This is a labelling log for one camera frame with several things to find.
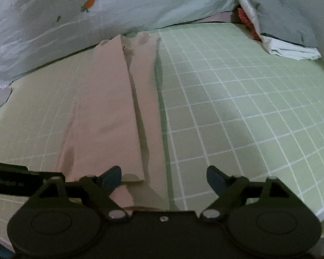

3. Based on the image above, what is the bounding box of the carrot print duvet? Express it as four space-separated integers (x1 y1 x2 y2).
0 0 280 87

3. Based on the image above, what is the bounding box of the grey cloth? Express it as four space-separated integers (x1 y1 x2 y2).
0 86 14 108

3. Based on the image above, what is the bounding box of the red knitted item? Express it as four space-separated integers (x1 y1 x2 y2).
237 7 262 41

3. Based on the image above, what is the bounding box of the white cloth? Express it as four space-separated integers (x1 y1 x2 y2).
235 0 322 60

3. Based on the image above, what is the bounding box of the grey pillow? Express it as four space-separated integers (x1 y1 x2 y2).
247 0 318 47

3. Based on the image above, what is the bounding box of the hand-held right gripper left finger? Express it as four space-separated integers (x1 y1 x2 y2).
25 165 127 221

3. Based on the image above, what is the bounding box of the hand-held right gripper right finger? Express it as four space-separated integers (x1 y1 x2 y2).
199 165 303 221

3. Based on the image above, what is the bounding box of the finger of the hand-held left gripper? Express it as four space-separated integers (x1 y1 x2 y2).
30 171 66 184

